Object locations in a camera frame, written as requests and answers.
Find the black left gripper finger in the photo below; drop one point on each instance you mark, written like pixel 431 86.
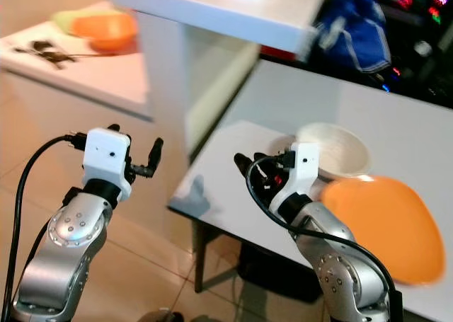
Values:
pixel 154 152

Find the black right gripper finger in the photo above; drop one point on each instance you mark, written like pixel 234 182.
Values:
pixel 244 172
pixel 248 159

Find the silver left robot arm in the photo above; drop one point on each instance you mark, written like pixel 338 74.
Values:
pixel 60 265

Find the white ceramic bowl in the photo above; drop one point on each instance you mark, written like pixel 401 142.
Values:
pixel 338 146

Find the black box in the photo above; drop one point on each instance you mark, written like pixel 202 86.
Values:
pixel 276 271

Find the black table leg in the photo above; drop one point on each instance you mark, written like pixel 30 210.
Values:
pixel 202 258

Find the white low cabinet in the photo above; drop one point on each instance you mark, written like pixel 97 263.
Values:
pixel 92 78

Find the red box white print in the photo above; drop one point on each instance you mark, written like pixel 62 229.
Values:
pixel 276 52

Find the orange plate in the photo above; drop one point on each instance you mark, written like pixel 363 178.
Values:
pixel 382 226

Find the orange bowl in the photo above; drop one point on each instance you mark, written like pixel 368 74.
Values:
pixel 106 30

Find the white raised bar counter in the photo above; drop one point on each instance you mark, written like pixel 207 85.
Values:
pixel 219 12

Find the light green bowl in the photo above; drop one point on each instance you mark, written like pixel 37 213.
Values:
pixel 62 20

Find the blue fabric bag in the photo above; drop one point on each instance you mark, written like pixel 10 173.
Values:
pixel 354 35

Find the black electronics rack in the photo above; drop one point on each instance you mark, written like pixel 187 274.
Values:
pixel 421 35

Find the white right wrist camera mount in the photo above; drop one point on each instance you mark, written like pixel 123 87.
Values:
pixel 303 166

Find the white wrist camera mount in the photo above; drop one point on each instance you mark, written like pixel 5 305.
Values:
pixel 106 159
pixel 303 166

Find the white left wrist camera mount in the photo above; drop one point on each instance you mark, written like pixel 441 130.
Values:
pixel 106 159

